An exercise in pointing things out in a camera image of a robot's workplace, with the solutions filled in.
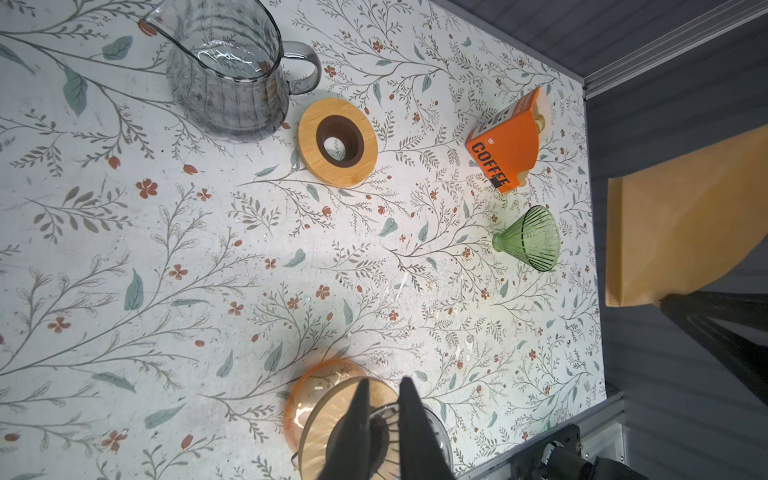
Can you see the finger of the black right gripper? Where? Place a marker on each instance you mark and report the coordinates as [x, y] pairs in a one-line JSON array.
[[699, 315]]

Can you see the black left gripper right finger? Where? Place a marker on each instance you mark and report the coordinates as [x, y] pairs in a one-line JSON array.
[[419, 452]]

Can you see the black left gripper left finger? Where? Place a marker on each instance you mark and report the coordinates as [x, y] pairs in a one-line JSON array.
[[349, 458]]

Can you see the grey glass dripper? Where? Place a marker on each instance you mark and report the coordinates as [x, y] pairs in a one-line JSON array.
[[384, 460]]

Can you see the orange glass carafe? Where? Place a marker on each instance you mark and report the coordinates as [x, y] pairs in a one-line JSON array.
[[309, 390]]

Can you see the grey glass carafe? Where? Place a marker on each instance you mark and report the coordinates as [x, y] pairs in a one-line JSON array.
[[229, 70]]

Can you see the green glass dripper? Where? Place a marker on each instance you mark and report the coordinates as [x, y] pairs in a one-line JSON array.
[[533, 239]]

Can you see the orange coffee filter box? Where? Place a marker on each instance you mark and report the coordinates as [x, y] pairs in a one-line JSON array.
[[506, 146]]

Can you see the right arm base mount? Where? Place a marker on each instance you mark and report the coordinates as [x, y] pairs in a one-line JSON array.
[[559, 456]]

